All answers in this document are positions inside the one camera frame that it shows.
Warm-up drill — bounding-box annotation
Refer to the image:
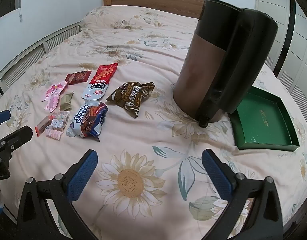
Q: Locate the brown snack packet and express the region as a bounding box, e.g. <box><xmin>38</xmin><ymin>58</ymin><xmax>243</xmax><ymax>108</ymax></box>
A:
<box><xmin>106</xmin><ymin>81</ymin><xmax>156</xmax><ymax>119</ymax></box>

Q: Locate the white louvered panel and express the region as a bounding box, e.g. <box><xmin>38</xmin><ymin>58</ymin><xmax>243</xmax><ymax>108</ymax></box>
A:
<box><xmin>0</xmin><ymin>21</ymin><xmax>81</xmax><ymax>100</ymax></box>

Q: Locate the red and white snack packet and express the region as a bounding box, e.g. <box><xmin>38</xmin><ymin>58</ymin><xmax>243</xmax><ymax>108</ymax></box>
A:
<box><xmin>81</xmin><ymin>62</ymin><xmax>118</xmax><ymax>100</ymax></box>

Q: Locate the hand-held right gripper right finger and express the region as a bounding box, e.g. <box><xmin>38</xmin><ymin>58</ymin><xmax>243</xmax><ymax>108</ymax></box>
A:
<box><xmin>202</xmin><ymin>149</ymin><xmax>284</xmax><ymax>240</ymax></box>

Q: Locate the floral bed sheet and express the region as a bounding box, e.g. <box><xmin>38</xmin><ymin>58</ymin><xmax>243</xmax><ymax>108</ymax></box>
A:
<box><xmin>0</xmin><ymin>5</ymin><xmax>307</xmax><ymax>240</ymax></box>

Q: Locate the orange brown snack bar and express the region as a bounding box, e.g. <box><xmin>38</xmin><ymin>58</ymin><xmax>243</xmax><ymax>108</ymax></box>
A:
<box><xmin>35</xmin><ymin>115</ymin><xmax>54</xmax><ymax>137</ymax></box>

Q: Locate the dark red snack packet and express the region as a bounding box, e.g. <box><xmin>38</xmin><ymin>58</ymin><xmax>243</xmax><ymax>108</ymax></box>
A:
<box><xmin>65</xmin><ymin>71</ymin><xmax>92</xmax><ymax>84</ymax></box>

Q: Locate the pink and white candy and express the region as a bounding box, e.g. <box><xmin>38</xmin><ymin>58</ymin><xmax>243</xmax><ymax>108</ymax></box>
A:
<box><xmin>46</xmin><ymin>128</ymin><xmax>63</xmax><ymax>140</ymax></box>

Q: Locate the pink cartoon snack packet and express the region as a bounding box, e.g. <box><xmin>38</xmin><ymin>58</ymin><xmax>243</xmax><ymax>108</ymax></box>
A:
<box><xmin>42</xmin><ymin>80</ymin><xmax>68</xmax><ymax>112</ymax></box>

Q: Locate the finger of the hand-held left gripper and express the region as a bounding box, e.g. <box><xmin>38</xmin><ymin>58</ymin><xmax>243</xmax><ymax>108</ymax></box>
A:
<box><xmin>0</xmin><ymin>126</ymin><xmax>33</xmax><ymax>153</ymax></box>
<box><xmin>0</xmin><ymin>110</ymin><xmax>11</xmax><ymax>125</ymax></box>

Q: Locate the blue and white snack packet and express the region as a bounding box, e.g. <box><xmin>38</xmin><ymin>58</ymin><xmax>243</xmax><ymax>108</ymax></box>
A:
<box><xmin>66</xmin><ymin>99</ymin><xmax>108</xmax><ymax>142</ymax></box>

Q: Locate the olive green small packet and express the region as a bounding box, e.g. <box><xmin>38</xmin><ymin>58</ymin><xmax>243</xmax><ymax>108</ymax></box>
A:
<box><xmin>59</xmin><ymin>92</ymin><xmax>74</xmax><ymax>111</ymax></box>

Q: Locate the green cardboard tray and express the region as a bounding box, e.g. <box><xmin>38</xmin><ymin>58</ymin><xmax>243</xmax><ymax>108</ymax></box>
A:
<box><xmin>230</xmin><ymin>85</ymin><xmax>300</xmax><ymax>152</ymax></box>

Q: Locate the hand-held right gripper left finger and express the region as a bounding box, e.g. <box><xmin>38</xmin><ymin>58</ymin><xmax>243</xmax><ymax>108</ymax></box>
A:
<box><xmin>17</xmin><ymin>149</ymin><xmax>98</xmax><ymax>240</ymax></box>

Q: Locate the white wardrobe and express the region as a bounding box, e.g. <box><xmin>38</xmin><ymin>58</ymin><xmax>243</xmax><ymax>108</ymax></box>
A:
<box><xmin>254</xmin><ymin>0</ymin><xmax>307</xmax><ymax>100</ymax></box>

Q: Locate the wooden bed headboard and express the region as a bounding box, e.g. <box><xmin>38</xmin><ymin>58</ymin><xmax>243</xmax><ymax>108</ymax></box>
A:
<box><xmin>103</xmin><ymin>0</ymin><xmax>206</xmax><ymax>19</ymax></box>

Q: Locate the clear candy packet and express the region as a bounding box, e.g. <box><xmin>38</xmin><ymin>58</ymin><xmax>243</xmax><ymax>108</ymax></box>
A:
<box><xmin>51</xmin><ymin>111</ymin><xmax>69</xmax><ymax>132</ymax></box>

